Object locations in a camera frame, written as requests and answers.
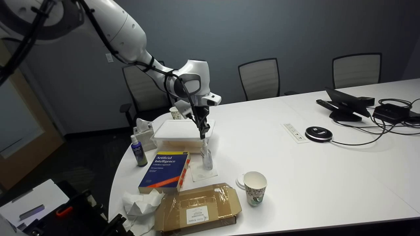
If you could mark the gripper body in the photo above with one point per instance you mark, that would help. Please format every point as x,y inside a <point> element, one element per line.
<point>203,114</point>

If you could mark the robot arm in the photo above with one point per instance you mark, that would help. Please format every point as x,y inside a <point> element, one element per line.
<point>128,32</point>

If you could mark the clear soap dispenser bottle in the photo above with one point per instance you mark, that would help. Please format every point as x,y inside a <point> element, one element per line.
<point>207,160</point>

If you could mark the small patterned paper cup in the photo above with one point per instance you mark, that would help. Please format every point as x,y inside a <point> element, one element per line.
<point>175,114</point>

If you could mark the white lidded plastic container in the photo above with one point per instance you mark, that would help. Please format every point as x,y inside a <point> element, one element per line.
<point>177,131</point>

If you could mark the clear plastic sheet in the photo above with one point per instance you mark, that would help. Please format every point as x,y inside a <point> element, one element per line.
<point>200,175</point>

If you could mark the tissue box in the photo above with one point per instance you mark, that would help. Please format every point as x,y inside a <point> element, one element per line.
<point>144,136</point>

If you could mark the office chair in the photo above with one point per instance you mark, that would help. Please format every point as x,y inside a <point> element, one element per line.
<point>259,78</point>
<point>357,70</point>
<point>144,91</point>

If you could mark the blue hardcover book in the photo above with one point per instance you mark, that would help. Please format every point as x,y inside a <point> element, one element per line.
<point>164,172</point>

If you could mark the blue spray bottle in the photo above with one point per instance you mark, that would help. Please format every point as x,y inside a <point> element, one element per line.
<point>139,154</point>

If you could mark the white cup lid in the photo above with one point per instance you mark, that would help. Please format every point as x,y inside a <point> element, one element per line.
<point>240,182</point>

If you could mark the flat cardboard box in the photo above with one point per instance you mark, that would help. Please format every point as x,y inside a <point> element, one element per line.
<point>197,206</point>

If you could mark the table power outlet strip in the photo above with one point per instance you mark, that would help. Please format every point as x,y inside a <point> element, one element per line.
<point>295,132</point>

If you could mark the crumpled white tissue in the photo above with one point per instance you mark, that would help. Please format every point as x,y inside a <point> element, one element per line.
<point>141,203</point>

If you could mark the round black speakerphone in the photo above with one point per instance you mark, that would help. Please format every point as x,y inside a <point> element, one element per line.
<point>318,134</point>

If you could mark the black remote control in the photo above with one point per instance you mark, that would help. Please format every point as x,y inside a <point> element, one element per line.
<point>325,104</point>

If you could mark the black touch panel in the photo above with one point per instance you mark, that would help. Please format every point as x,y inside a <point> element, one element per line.
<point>344,101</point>

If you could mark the wooden door with glass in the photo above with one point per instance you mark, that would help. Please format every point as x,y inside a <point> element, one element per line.
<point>19,131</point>

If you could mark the black box device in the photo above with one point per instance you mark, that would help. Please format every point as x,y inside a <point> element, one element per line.
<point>390,113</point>

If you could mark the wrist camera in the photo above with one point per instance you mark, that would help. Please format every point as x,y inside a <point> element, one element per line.
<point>183,108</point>

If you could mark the wall switch plate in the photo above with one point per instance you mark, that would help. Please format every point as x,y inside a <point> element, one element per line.
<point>109,57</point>

